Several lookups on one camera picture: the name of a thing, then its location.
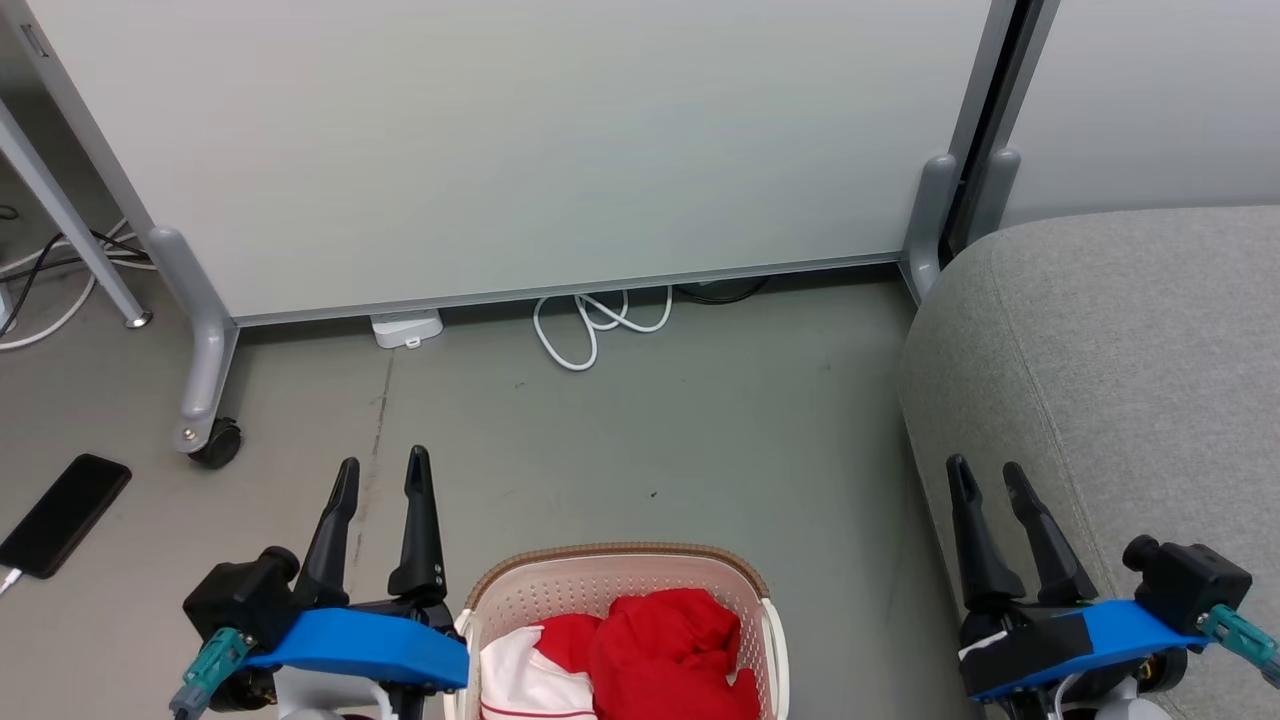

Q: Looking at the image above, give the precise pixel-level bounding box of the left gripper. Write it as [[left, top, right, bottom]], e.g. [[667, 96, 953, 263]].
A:
[[293, 445, 469, 633]]

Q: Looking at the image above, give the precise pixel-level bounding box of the black caster wheel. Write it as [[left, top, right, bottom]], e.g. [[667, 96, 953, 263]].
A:
[[188, 418, 243, 469]]

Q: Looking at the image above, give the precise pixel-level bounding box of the white power adapter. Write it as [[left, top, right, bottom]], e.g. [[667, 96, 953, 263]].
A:
[[370, 308, 444, 349]]

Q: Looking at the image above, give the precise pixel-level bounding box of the black cable under partition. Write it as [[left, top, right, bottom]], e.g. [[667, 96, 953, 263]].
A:
[[675, 277, 771, 305]]

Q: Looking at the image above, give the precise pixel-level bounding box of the red garment with white stripe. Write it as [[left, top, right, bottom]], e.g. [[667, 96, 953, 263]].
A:
[[588, 588, 761, 720]]

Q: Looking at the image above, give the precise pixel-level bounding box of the white partition panel dark edge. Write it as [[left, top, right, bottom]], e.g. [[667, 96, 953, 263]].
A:
[[965, 0, 1280, 229]]

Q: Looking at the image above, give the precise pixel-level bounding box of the white and red jersey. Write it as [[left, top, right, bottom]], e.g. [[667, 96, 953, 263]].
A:
[[480, 613, 601, 720]]

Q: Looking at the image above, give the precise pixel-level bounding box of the long grey partition foot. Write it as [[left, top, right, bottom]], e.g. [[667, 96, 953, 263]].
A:
[[148, 226, 241, 456]]

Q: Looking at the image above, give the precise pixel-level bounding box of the grey fabric sofa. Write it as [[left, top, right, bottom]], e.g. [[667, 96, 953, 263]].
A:
[[897, 205, 1280, 720]]

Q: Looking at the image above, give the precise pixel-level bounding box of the teal connector black cable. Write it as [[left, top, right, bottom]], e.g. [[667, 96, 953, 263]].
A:
[[1198, 605, 1280, 689], [170, 628, 251, 716]]

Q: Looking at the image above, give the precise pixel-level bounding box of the looped white cable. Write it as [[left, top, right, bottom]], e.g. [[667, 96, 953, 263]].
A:
[[533, 286, 674, 372]]

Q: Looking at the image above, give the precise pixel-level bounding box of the grey metal table leg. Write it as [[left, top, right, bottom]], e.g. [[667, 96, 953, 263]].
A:
[[0, 95, 153, 329]]

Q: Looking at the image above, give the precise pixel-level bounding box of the black floor cable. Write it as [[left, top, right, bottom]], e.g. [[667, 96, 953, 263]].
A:
[[0, 228, 151, 331]]

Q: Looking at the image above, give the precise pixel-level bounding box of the black smartphone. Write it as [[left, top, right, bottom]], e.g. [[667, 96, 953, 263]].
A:
[[0, 454, 133, 580]]

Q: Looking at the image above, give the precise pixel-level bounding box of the short grey partition foot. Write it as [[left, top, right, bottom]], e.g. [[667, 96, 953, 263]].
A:
[[965, 148, 1021, 246], [900, 153, 959, 304]]

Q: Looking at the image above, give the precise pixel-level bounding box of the right teal connector black cable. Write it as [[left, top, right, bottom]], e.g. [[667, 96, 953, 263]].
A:
[[1198, 605, 1280, 689]]

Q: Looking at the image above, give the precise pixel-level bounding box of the left teal connector black cable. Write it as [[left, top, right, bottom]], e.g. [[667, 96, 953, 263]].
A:
[[170, 628, 251, 716]]

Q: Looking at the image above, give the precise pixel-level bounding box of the white partition panel grey frame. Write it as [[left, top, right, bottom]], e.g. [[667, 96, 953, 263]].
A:
[[0, 0, 1021, 328]]

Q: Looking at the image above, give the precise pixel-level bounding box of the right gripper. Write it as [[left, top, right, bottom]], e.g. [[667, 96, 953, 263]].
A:
[[945, 455, 1099, 701]]

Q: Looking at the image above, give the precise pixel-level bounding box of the white floor cable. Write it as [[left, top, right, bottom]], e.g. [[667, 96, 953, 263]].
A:
[[0, 220, 131, 351]]

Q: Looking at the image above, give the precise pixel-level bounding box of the cream perforated laundry basket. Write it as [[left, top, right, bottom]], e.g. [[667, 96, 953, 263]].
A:
[[455, 543, 791, 720]]

